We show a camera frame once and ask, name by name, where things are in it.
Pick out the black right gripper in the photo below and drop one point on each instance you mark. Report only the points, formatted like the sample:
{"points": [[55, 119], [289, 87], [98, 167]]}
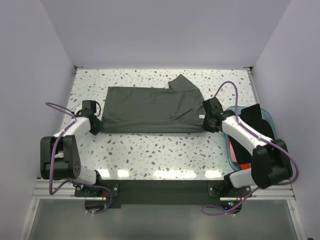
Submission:
{"points": [[207, 128]]}

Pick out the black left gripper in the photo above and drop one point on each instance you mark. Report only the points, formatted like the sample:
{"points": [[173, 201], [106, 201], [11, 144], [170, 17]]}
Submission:
{"points": [[98, 128]]}

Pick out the grey green t shirt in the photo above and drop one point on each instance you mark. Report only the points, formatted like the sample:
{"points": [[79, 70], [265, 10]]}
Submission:
{"points": [[176, 109]]}

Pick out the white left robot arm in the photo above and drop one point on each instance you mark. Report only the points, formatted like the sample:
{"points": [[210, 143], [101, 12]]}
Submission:
{"points": [[60, 161]]}

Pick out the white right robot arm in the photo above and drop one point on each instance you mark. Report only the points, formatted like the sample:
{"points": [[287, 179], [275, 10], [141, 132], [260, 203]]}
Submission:
{"points": [[271, 165]]}

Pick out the teal plastic laundry basket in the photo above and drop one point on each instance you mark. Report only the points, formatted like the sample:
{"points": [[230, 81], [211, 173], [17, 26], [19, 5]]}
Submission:
{"points": [[244, 134]]}

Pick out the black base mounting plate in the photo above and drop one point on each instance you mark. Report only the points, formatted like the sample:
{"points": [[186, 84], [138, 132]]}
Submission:
{"points": [[161, 192]]}

